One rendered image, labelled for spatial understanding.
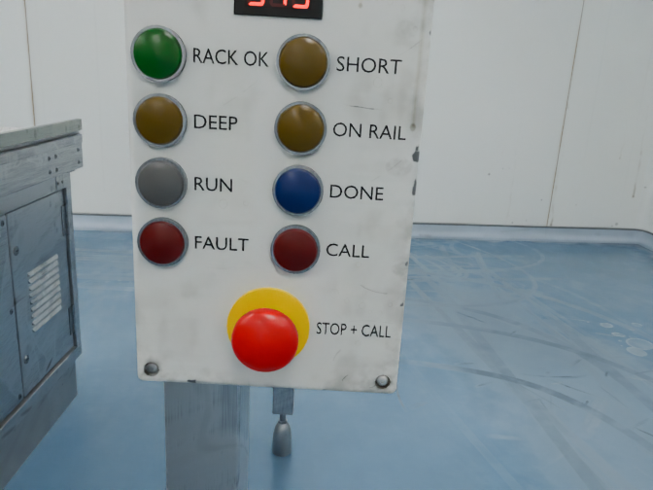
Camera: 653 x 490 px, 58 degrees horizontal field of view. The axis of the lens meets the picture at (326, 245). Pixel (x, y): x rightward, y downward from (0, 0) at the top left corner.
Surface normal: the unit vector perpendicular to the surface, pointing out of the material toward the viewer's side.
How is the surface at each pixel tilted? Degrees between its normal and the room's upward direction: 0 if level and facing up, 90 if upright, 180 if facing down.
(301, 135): 93
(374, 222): 90
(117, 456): 0
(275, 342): 88
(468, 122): 90
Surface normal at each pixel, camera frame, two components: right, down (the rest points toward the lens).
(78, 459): 0.06, -0.96
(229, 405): 0.00, 0.28
